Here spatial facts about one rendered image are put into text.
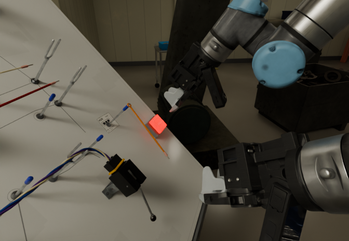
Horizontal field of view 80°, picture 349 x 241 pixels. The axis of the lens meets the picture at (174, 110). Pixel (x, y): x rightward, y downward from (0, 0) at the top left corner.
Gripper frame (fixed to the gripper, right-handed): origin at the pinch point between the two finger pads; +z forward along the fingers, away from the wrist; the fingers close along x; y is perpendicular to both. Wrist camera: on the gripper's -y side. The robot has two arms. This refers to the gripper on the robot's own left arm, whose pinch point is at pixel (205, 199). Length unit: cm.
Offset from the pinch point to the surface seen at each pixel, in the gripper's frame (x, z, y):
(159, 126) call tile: -3.6, 23.8, 21.7
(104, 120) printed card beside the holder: 14.0, 22.8, 21.1
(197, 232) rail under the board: -13.1, 21.9, -9.1
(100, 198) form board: 14.7, 17.6, 1.4
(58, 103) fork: 25.4, 19.8, 23.1
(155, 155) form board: -2.4, 24.9, 12.8
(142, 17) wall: -124, 325, 406
